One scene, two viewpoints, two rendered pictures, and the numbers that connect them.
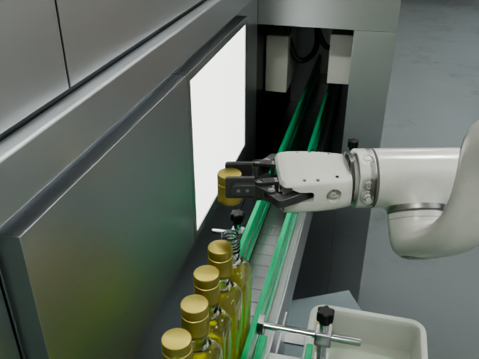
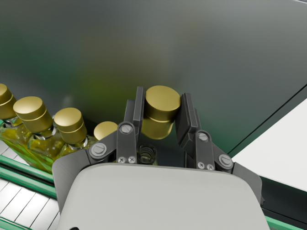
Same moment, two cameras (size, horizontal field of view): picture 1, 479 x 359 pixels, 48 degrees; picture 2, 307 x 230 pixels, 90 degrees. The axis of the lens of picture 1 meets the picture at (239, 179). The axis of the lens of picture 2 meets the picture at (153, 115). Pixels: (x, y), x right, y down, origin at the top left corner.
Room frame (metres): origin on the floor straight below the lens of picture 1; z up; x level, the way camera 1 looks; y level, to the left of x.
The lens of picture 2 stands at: (0.64, -0.09, 1.51)
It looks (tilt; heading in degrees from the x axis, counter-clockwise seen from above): 48 degrees down; 82
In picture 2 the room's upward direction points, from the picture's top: 14 degrees clockwise
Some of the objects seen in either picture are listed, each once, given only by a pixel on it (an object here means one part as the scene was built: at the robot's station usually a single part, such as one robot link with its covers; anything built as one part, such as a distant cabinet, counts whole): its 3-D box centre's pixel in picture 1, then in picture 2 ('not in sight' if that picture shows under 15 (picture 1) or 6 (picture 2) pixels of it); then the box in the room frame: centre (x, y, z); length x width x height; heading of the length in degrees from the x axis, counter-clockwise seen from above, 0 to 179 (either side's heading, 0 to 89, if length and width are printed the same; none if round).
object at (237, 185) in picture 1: (249, 191); (121, 124); (0.63, -0.01, 1.41); 0.07 x 0.03 x 0.03; 91
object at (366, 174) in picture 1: (360, 179); not in sight; (0.66, -0.17, 1.41); 0.09 x 0.03 x 0.08; 1
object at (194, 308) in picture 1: (194, 316); (34, 114); (0.49, 0.05, 1.31); 0.04 x 0.04 x 0.04
